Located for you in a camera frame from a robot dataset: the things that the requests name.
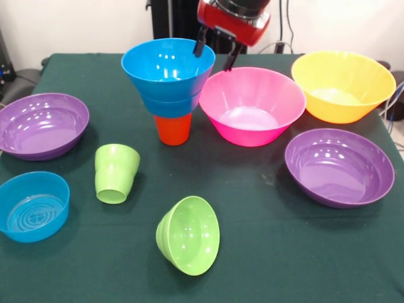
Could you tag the pink bowl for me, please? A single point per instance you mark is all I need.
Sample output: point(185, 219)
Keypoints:
point(249, 94)

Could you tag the deep smooth blue bowl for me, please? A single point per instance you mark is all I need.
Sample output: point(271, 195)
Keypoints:
point(167, 60)

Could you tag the black rounded seat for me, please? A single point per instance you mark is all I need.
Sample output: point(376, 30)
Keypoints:
point(25, 82)

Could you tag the dark green tablecloth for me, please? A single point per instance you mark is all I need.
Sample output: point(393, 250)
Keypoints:
point(284, 252)

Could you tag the orange cup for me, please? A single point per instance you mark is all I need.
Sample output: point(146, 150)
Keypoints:
point(173, 131)

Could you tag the purple bowl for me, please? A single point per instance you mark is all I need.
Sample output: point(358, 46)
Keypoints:
point(41, 126)
point(337, 170)

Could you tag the small green bowl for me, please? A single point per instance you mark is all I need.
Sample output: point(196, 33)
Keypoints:
point(189, 236)

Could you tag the yellow-orange bowl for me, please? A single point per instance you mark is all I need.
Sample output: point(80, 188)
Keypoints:
point(342, 79)

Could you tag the green cup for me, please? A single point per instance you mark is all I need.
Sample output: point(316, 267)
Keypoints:
point(115, 172)

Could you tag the black equipment rack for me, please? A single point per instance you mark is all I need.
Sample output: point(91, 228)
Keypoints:
point(6, 72)

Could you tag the blue bowl with ringed bottom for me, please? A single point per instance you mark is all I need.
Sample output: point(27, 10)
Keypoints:
point(31, 205)
point(170, 109)

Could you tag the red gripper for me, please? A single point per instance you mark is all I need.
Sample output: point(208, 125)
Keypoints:
point(233, 25)

